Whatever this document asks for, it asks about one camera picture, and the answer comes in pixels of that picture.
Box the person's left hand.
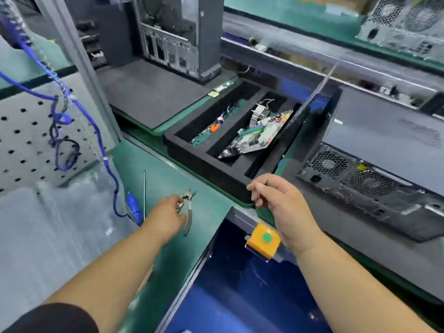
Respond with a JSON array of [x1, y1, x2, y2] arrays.
[[142, 194, 191, 245]]

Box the person's right hand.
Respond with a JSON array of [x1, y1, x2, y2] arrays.
[[246, 173, 323, 255]]

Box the grey metal pliers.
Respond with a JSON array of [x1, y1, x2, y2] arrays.
[[177, 189, 197, 236]]

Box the grey computer case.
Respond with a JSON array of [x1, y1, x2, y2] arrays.
[[297, 85, 444, 243]]

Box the person's left forearm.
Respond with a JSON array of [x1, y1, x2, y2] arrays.
[[42, 218, 171, 333]]

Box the person's right forearm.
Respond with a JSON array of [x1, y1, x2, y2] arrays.
[[295, 228, 434, 333]]

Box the person's black left sleeve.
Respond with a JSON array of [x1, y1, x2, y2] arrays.
[[0, 302, 99, 333]]

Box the open black computer tower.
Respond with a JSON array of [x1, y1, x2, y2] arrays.
[[132, 0, 225, 84]]

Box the black desktop computer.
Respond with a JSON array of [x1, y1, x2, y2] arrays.
[[62, 0, 136, 70]]

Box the silver backed desktop computer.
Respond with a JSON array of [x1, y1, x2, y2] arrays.
[[357, 0, 444, 64]]

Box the yellow box with green button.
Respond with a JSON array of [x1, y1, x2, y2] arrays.
[[245, 221, 283, 261]]

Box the black foam tray with boards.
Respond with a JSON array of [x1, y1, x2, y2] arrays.
[[164, 78, 341, 205]]

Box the black upright side panel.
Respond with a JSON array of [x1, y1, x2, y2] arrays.
[[267, 62, 342, 181]]

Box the narrow green circuit boards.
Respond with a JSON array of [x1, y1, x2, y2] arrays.
[[191, 99, 249, 148]]

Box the white pegboard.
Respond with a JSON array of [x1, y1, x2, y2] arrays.
[[0, 73, 119, 195]]

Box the green upper shelf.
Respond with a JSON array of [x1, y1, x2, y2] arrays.
[[222, 0, 444, 75]]

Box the blue cable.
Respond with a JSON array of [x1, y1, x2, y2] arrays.
[[0, 20, 144, 228]]

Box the green circuit board with cables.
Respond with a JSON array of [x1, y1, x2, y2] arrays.
[[218, 100, 294, 161]]

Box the aluminium frame post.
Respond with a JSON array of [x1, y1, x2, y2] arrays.
[[33, 0, 124, 144]]

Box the grey coiled cable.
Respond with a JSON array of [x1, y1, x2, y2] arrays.
[[0, 0, 70, 115]]

